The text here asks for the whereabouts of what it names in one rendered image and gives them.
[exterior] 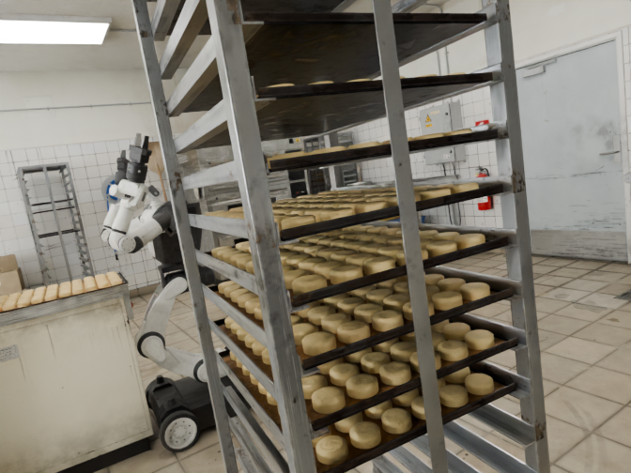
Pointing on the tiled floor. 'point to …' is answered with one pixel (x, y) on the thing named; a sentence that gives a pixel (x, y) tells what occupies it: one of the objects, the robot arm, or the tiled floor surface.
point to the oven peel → (156, 162)
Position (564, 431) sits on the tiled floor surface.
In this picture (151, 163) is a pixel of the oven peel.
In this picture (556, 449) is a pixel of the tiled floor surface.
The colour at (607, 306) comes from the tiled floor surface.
